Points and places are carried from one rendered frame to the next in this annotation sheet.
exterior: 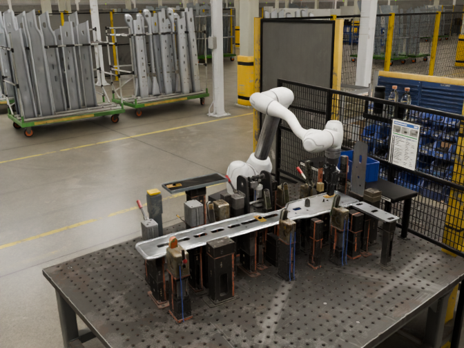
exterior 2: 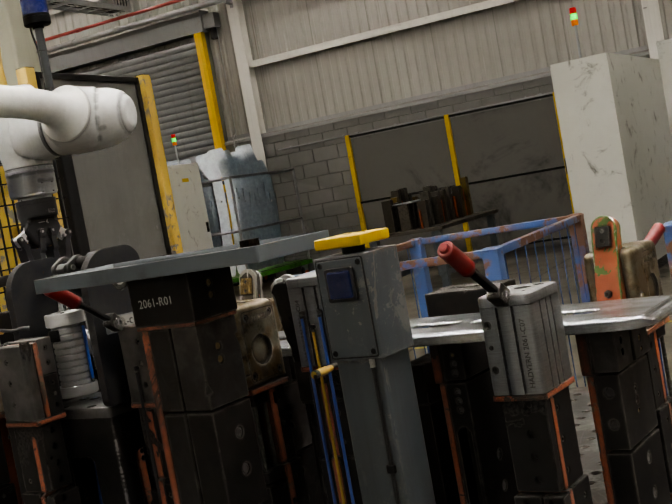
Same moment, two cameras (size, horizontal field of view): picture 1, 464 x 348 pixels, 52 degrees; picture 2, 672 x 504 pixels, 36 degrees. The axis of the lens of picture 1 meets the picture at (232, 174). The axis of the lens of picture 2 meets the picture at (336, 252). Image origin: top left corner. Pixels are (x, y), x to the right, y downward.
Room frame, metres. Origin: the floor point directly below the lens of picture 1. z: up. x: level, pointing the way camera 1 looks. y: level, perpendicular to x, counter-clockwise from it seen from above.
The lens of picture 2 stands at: (2.96, 1.46, 1.20)
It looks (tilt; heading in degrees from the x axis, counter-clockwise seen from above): 3 degrees down; 246
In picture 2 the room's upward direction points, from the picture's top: 10 degrees counter-clockwise
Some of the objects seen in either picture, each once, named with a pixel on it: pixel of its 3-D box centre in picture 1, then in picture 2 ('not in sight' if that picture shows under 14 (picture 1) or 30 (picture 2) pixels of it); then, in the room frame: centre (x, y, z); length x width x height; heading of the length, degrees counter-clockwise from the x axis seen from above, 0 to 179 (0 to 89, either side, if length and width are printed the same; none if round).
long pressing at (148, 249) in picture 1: (257, 220); (245, 343); (2.42, -0.14, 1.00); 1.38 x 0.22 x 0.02; 121
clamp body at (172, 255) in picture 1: (179, 283); (637, 369); (1.98, 0.26, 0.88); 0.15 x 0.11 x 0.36; 31
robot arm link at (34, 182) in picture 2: (332, 152); (32, 184); (2.63, -0.58, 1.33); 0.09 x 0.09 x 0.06
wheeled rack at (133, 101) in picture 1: (159, 68); not in sight; (10.45, 1.54, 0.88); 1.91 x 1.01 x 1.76; 131
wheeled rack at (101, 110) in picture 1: (63, 79); not in sight; (8.90, 3.11, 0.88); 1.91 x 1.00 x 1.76; 126
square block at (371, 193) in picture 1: (370, 217); not in sight; (2.70, -0.86, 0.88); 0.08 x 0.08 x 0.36; 31
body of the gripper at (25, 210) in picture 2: (331, 163); (39, 222); (2.63, -0.58, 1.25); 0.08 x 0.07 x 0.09; 31
